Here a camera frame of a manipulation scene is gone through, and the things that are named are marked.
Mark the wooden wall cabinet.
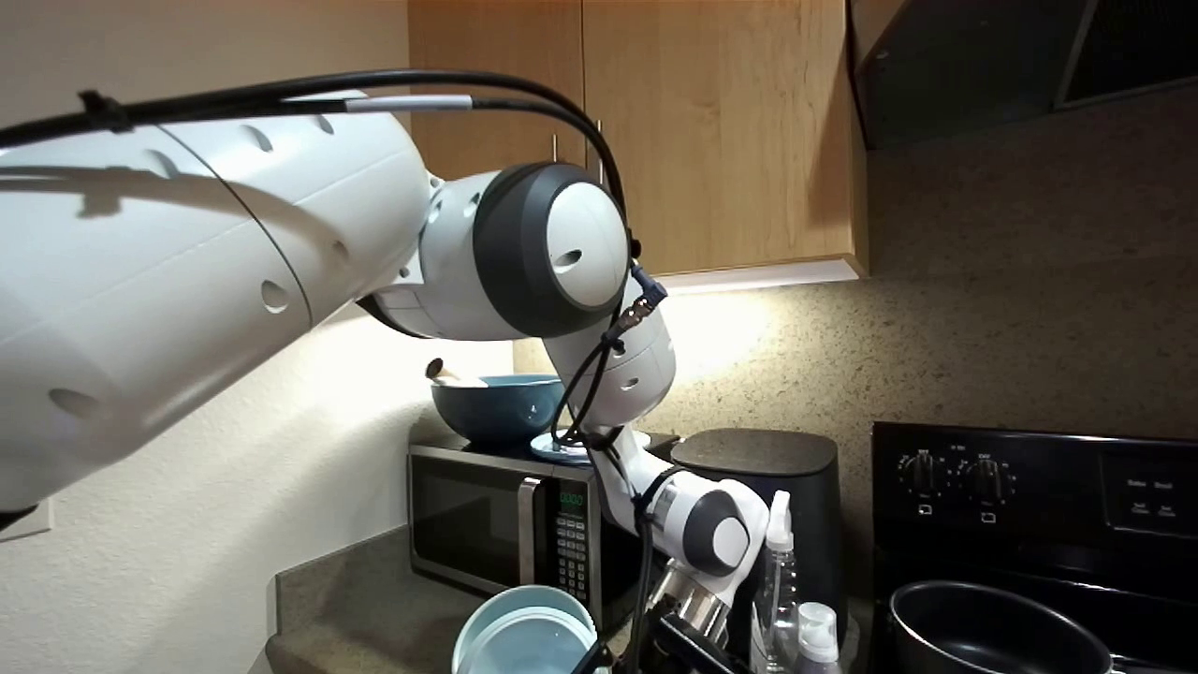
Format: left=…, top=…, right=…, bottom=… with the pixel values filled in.
left=404, top=0, right=873, bottom=285

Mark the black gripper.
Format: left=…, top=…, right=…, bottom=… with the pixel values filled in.
left=572, top=567, right=741, bottom=674

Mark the light blue plastic bowl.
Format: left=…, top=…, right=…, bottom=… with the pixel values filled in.
left=450, top=582, right=603, bottom=674

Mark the range hood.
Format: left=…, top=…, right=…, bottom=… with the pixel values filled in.
left=846, top=0, right=1198, bottom=159

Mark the black electric stove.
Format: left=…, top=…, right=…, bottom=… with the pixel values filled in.
left=869, top=419, right=1198, bottom=674

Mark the black frying pan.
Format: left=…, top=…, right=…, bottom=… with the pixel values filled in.
left=885, top=576, right=1117, bottom=674

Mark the light blue plate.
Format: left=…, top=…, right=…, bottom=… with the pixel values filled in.
left=529, top=429, right=600, bottom=470

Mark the black air fryer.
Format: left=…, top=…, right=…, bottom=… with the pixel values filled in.
left=665, top=429, right=846, bottom=618

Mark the white spray bottle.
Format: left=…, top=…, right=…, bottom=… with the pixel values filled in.
left=746, top=486, right=809, bottom=674

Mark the silver black microwave oven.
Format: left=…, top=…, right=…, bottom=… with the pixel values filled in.
left=409, top=444, right=633, bottom=616

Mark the large blue mixing bowl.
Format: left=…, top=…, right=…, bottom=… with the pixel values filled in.
left=425, top=371, right=570, bottom=459

